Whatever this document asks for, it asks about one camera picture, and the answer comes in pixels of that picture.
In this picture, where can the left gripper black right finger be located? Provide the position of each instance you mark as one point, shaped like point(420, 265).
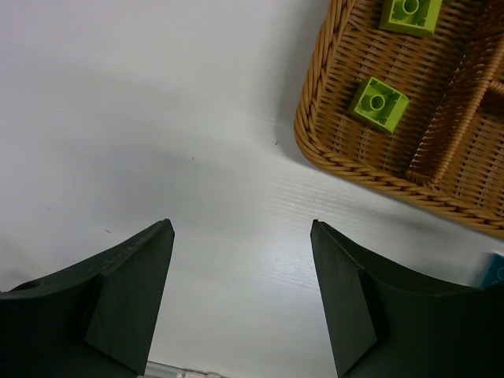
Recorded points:
point(386, 320)

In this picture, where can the lime lego with hole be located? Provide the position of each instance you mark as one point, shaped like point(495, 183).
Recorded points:
point(378, 105)

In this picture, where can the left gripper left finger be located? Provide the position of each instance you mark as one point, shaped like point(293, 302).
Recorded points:
point(95, 318)

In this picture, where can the cyan lego cluster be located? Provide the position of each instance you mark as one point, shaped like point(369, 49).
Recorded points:
point(489, 271)

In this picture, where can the brown wicker divided basket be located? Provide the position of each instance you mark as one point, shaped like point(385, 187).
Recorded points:
point(446, 153)

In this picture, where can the lime lego two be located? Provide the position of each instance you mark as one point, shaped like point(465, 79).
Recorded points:
point(411, 17)

